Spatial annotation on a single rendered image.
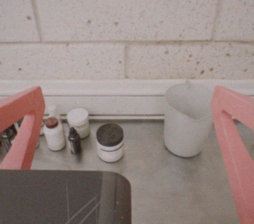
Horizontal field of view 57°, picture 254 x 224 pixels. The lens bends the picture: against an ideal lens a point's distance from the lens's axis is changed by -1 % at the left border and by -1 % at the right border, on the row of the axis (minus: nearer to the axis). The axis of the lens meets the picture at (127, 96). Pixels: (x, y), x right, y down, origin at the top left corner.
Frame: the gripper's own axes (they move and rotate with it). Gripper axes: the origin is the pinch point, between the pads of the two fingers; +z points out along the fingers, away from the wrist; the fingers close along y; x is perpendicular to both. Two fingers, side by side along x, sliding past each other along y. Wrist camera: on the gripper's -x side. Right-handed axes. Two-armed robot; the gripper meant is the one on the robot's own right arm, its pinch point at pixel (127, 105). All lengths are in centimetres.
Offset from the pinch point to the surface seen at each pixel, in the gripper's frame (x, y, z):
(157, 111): 37, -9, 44
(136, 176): 39.9, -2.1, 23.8
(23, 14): 9, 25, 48
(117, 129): 32.7, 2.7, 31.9
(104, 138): 32.8, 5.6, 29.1
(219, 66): 24, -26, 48
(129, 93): 30, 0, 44
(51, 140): 36, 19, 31
